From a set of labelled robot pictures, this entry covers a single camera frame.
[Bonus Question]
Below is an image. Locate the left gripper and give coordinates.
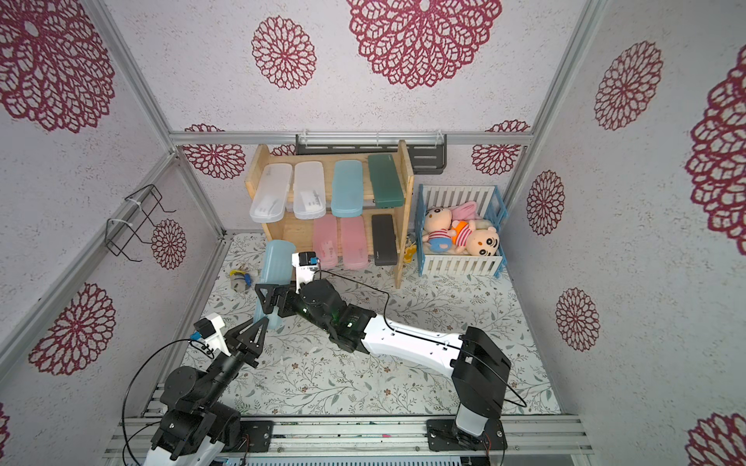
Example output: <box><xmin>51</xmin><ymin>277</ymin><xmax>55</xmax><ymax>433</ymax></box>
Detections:
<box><xmin>200</xmin><ymin>315</ymin><xmax>265</xmax><ymax>409</ymax></box>

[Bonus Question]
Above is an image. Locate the teal pencil case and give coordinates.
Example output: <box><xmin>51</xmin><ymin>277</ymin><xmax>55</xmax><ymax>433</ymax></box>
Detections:
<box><xmin>254</xmin><ymin>240</ymin><xmax>296</xmax><ymax>330</ymax></box>

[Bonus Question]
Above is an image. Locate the pink pencil case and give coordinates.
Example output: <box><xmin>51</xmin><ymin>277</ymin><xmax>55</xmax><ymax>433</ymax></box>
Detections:
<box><xmin>340</xmin><ymin>216</ymin><xmax>369</xmax><ymax>270</ymax></box>
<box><xmin>313</xmin><ymin>214</ymin><xmax>339</xmax><ymax>269</ymax></box>

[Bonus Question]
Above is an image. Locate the frosted white pencil case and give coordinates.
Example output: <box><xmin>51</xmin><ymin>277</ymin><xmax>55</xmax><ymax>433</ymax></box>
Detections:
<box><xmin>293</xmin><ymin>161</ymin><xmax>326</xmax><ymax>221</ymax></box>
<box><xmin>250</xmin><ymin>163</ymin><xmax>293</xmax><ymax>223</ymax></box>

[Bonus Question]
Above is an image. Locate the black pencil case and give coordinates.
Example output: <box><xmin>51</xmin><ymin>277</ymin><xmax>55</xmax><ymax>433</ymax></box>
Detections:
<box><xmin>371</xmin><ymin>215</ymin><xmax>398</xmax><ymax>266</ymax></box>

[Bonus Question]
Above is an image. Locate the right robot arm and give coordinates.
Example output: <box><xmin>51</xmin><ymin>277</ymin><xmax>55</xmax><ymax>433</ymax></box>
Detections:
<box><xmin>254</xmin><ymin>280</ymin><xmax>512</xmax><ymax>440</ymax></box>

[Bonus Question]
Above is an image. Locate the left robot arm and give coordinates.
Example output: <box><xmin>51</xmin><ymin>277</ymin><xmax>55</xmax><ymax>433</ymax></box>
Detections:
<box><xmin>145</xmin><ymin>280</ymin><xmax>348</xmax><ymax>465</ymax></box>

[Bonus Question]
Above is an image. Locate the wooden two-tier shelf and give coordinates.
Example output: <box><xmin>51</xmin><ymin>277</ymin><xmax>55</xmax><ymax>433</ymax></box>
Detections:
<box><xmin>245</xmin><ymin>139</ymin><xmax>416</xmax><ymax>290</ymax></box>

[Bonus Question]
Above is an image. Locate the light blue pencil case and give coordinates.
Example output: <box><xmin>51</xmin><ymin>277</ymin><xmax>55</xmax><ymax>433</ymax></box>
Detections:
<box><xmin>331</xmin><ymin>160</ymin><xmax>364</xmax><ymax>219</ymax></box>

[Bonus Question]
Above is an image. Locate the dark green pencil case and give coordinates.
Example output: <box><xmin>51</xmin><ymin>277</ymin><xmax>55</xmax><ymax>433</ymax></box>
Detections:
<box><xmin>367</xmin><ymin>153</ymin><xmax>404</xmax><ymax>209</ymax></box>

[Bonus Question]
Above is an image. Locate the small toy figure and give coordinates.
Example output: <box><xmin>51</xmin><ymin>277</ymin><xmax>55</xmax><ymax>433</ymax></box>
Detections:
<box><xmin>228</xmin><ymin>269</ymin><xmax>253</xmax><ymax>293</ymax></box>

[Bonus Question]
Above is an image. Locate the pink pig plush toy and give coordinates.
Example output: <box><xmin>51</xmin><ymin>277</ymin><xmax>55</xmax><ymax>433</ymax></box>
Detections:
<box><xmin>423</xmin><ymin>201</ymin><xmax>478</xmax><ymax>252</ymax></box>

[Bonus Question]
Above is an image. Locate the white blue toy crib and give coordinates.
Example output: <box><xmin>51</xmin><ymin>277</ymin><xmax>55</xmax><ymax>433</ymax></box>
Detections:
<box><xmin>415</xmin><ymin>184</ymin><xmax>507</xmax><ymax>277</ymax></box>

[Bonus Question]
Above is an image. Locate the cartoon boy plush toy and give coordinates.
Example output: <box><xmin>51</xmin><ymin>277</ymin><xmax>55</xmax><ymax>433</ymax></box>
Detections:
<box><xmin>452</xmin><ymin>221</ymin><xmax>499</xmax><ymax>256</ymax></box>

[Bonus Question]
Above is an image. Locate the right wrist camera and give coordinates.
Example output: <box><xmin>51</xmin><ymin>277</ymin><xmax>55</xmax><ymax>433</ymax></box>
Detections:
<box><xmin>291</xmin><ymin>252</ymin><xmax>320</xmax><ymax>293</ymax></box>

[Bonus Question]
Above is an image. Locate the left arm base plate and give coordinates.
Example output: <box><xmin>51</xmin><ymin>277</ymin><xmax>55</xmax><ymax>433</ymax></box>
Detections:
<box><xmin>233</xmin><ymin>421</ymin><xmax>274</xmax><ymax>454</ymax></box>

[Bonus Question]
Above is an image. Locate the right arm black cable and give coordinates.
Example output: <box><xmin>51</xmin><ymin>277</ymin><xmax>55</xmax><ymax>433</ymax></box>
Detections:
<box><xmin>317</xmin><ymin>269</ymin><xmax>528</xmax><ymax>409</ymax></box>

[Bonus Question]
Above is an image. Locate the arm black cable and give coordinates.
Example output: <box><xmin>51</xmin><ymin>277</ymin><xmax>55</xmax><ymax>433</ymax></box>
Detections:
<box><xmin>120</xmin><ymin>337</ymin><xmax>214</xmax><ymax>466</ymax></box>
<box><xmin>317</xmin><ymin>269</ymin><xmax>528</xmax><ymax>409</ymax></box>

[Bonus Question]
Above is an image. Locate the black wire wall rack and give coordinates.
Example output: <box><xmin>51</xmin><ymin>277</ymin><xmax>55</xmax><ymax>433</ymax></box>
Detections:
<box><xmin>103</xmin><ymin>184</ymin><xmax>175</xmax><ymax>263</ymax></box>

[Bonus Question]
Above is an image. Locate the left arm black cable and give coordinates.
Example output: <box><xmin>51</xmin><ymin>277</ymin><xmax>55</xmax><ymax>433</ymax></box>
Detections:
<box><xmin>120</xmin><ymin>337</ymin><xmax>214</xmax><ymax>466</ymax></box>

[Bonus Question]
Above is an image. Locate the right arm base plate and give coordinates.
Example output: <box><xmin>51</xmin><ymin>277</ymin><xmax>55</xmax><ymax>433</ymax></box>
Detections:
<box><xmin>425</xmin><ymin>419</ymin><xmax>508</xmax><ymax>452</ymax></box>

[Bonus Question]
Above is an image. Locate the dark grey wall shelf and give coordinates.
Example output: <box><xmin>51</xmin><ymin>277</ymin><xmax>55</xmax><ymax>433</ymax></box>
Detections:
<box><xmin>295</xmin><ymin>135</ymin><xmax>447</xmax><ymax>175</ymax></box>

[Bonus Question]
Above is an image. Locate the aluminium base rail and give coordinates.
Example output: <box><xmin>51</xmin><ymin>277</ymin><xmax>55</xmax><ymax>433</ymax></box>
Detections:
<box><xmin>104</xmin><ymin>414</ymin><xmax>596</xmax><ymax>461</ymax></box>

